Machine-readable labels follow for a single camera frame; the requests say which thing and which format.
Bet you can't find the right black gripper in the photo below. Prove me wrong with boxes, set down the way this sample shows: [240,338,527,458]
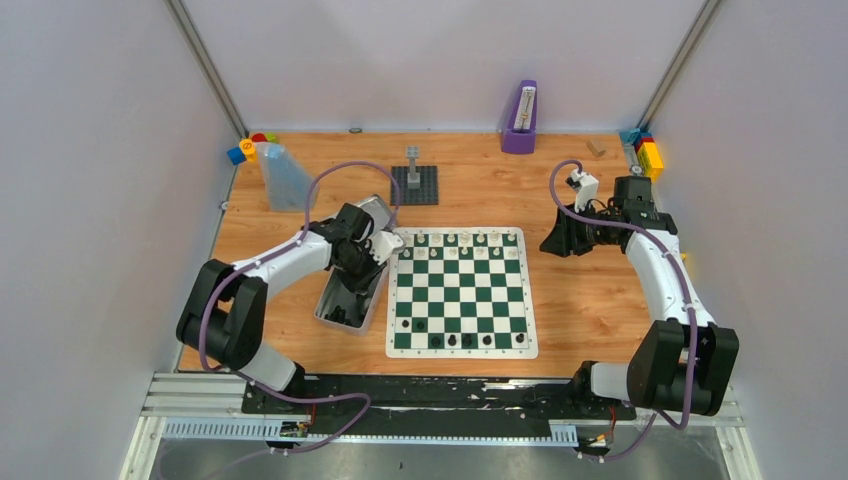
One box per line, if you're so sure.
[539,200,617,258]

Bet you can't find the metal tin with black pieces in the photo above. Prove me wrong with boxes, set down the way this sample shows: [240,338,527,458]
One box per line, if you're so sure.
[314,268,388,336]

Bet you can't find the green white chess mat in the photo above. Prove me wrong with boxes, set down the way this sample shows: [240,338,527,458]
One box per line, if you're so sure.
[385,227,539,360]

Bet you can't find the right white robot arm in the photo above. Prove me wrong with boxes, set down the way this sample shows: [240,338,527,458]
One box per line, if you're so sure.
[540,170,739,418]

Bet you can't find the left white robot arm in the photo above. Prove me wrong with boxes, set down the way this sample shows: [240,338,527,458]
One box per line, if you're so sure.
[176,203,405,413]

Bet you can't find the metal tin lid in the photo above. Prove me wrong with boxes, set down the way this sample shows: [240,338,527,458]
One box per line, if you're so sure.
[355,194,396,230]

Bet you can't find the dark grey lego baseplate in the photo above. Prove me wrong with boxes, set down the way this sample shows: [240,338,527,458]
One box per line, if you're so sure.
[390,166,440,206]

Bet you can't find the small wooden block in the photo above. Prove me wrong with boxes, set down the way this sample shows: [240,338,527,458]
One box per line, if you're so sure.
[586,140,606,158]

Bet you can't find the translucent blue plastic container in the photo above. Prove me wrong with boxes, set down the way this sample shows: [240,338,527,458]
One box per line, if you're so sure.
[256,142,318,212]

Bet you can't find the purple metronome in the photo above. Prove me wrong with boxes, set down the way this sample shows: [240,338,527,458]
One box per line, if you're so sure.
[499,80,538,155]

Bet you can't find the grey lego tower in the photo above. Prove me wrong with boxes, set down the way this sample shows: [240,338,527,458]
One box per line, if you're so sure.
[406,145,421,189]

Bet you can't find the yellow toy block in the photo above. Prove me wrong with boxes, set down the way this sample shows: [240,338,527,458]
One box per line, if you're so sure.
[637,141,664,181]

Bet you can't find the colourful toy blocks left corner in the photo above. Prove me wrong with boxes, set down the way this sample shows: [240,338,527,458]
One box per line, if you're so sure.
[226,132,279,166]

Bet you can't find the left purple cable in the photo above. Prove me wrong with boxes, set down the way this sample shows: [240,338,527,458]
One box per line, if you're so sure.
[152,160,401,480]

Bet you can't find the purple cable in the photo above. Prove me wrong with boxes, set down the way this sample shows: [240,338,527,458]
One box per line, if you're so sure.
[549,159,700,463]
[152,160,401,480]

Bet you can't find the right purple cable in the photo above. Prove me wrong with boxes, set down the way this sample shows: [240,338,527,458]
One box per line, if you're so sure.
[549,159,700,463]

